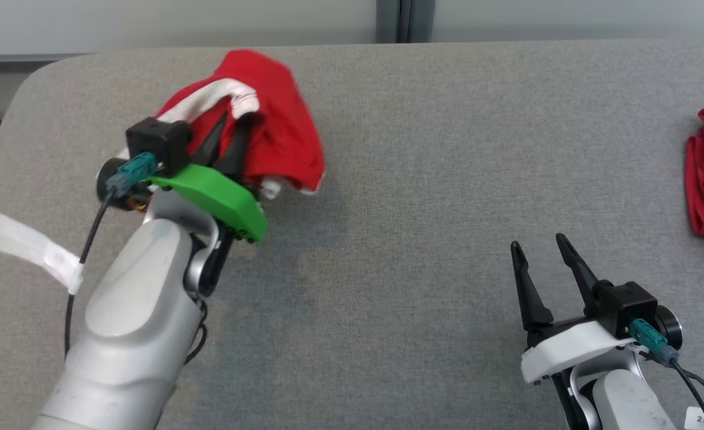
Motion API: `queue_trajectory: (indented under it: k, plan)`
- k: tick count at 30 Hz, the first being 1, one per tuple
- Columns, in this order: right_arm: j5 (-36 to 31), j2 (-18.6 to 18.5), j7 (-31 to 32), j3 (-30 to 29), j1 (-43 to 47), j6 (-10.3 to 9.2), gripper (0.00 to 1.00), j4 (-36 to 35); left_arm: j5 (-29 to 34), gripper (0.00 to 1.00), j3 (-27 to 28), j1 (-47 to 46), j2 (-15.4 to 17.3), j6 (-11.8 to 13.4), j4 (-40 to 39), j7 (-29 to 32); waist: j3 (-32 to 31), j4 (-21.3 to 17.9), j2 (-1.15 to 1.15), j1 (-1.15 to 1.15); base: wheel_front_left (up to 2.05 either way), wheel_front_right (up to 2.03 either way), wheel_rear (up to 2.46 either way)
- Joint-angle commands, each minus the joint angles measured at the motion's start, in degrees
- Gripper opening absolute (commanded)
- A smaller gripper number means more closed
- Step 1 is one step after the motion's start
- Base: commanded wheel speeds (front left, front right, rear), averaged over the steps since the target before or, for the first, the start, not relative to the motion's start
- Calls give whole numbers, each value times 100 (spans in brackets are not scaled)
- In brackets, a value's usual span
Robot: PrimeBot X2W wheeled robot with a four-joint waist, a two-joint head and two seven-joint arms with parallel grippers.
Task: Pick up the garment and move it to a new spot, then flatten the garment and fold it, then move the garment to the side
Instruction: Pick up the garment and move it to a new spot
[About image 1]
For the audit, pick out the grey fabric sofa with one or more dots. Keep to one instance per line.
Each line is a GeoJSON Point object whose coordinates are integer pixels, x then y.
{"type": "Point", "coordinates": [399, 209]}

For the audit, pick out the teal left camera connector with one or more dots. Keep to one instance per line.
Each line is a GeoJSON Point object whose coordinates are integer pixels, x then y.
{"type": "Point", "coordinates": [134, 170]}

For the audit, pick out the teal right camera connector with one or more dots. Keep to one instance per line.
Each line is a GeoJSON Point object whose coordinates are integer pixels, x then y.
{"type": "Point", "coordinates": [653, 340]}

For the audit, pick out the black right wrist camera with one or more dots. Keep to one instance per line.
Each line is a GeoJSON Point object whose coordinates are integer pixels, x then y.
{"type": "Point", "coordinates": [626, 304]}

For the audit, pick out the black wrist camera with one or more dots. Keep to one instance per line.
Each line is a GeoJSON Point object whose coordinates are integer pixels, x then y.
{"type": "Point", "coordinates": [160, 140]}
{"type": "Point", "coordinates": [626, 304]}

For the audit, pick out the grey partition post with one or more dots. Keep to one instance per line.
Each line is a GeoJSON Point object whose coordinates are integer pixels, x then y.
{"type": "Point", "coordinates": [405, 21]}

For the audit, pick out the teal camera connector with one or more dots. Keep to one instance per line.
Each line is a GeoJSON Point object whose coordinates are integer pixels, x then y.
{"type": "Point", "coordinates": [134, 170]}
{"type": "Point", "coordinates": [653, 340]}

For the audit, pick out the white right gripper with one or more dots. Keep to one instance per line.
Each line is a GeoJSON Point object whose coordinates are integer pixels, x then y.
{"type": "Point", "coordinates": [566, 349]}

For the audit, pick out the red shorts with white band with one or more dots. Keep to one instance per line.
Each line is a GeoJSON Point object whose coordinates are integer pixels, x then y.
{"type": "Point", "coordinates": [280, 125]}

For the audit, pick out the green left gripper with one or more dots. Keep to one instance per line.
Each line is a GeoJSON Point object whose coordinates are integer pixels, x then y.
{"type": "Point", "coordinates": [220, 197]}

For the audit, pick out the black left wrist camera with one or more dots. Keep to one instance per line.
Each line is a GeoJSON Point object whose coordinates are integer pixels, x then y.
{"type": "Point", "coordinates": [160, 140]}

